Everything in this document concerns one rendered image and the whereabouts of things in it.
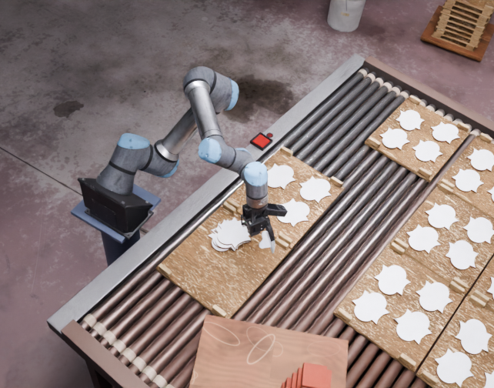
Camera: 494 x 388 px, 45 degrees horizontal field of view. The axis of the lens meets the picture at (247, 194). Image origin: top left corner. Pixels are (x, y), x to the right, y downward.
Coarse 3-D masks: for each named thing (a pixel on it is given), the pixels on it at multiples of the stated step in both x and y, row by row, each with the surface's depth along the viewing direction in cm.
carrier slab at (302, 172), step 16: (272, 160) 268; (288, 160) 269; (304, 176) 264; (320, 176) 264; (240, 192) 255; (272, 192) 257; (288, 192) 257; (336, 192) 259; (240, 208) 250; (320, 208) 254; (272, 224) 246; (288, 224) 247; (304, 224) 248
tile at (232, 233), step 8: (224, 224) 239; (232, 224) 240; (240, 224) 240; (224, 232) 237; (232, 232) 237; (240, 232) 238; (248, 232) 238; (224, 240) 235; (232, 240) 235; (240, 240) 235; (248, 240) 236
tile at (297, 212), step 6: (282, 204) 252; (288, 204) 252; (294, 204) 253; (300, 204) 253; (288, 210) 250; (294, 210) 251; (300, 210) 251; (306, 210) 251; (276, 216) 249; (282, 216) 248; (288, 216) 248; (294, 216) 249; (300, 216) 249; (282, 222) 247; (288, 222) 247; (294, 222) 247
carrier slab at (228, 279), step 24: (216, 216) 247; (240, 216) 248; (192, 240) 239; (168, 264) 231; (192, 264) 232; (216, 264) 233; (240, 264) 234; (264, 264) 234; (192, 288) 226; (216, 288) 226; (240, 288) 227
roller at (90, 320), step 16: (352, 80) 308; (336, 96) 300; (320, 112) 292; (304, 128) 285; (288, 144) 278; (224, 192) 258; (208, 208) 251; (192, 224) 245; (176, 240) 240; (160, 256) 235; (144, 272) 230; (128, 288) 226; (112, 304) 222; (96, 320) 217
